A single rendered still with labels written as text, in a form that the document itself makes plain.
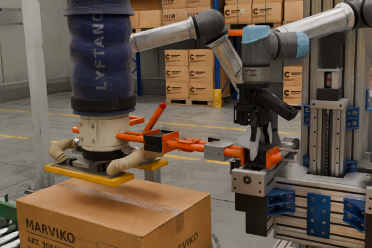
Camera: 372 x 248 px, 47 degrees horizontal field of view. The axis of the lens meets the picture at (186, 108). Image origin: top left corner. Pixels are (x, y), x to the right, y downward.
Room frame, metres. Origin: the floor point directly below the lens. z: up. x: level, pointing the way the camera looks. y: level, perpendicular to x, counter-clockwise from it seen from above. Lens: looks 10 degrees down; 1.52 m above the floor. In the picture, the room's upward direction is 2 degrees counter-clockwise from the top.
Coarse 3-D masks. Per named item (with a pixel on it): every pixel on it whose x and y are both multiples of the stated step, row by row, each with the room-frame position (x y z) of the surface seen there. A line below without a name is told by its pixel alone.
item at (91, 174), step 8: (72, 160) 1.46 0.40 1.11; (48, 168) 1.47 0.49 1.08; (56, 168) 1.45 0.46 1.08; (64, 168) 1.44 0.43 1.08; (72, 168) 1.43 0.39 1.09; (80, 168) 1.42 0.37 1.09; (88, 168) 1.42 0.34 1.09; (96, 168) 1.42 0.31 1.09; (104, 168) 1.38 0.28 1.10; (72, 176) 1.40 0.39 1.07; (80, 176) 1.38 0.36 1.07; (88, 176) 1.36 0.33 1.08; (96, 176) 1.35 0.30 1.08; (104, 176) 1.34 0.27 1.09; (112, 176) 1.33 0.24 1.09; (120, 176) 1.35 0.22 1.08; (128, 176) 1.35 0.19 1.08; (104, 184) 1.32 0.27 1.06; (112, 184) 1.30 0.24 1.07
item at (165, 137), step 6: (144, 132) 1.36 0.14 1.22; (150, 132) 1.38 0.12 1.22; (156, 132) 1.40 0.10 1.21; (162, 132) 1.41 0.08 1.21; (168, 132) 1.40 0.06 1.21; (174, 132) 1.36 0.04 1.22; (144, 138) 1.34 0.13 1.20; (150, 138) 1.33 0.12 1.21; (156, 138) 1.32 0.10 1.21; (162, 138) 1.31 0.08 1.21; (168, 138) 1.33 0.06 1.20; (144, 144) 1.35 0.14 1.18; (150, 144) 1.34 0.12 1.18; (156, 144) 1.33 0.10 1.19; (162, 144) 1.31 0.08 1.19; (144, 150) 1.35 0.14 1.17; (150, 150) 1.33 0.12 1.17; (156, 150) 1.32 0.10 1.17; (162, 150) 1.32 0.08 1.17; (168, 150) 1.33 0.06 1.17
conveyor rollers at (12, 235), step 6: (0, 222) 2.23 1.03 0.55; (6, 222) 2.24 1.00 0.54; (12, 222) 2.27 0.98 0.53; (0, 228) 2.20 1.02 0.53; (6, 228) 2.15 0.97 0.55; (12, 228) 2.17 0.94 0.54; (0, 234) 2.11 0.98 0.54; (6, 234) 2.13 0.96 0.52; (12, 234) 2.08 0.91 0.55; (18, 234) 2.10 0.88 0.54; (0, 240) 2.02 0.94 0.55; (6, 240) 2.04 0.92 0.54; (12, 240) 2.06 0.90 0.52; (18, 240) 2.01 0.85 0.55; (0, 246) 2.00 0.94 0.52; (6, 246) 1.95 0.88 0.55; (12, 246) 1.96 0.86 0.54; (18, 246) 1.99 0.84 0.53
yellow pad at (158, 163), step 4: (144, 160) 1.51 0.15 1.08; (156, 160) 1.51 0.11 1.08; (160, 160) 1.52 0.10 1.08; (164, 160) 1.52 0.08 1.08; (144, 164) 1.47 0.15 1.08; (148, 164) 1.47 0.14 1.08; (152, 164) 1.47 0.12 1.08; (156, 164) 1.47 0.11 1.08; (160, 164) 1.49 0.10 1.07; (164, 164) 1.51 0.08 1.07; (140, 168) 1.48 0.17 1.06; (144, 168) 1.47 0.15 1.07; (148, 168) 1.46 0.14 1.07; (152, 168) 1.45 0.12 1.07; (156, 168) 1.47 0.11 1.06
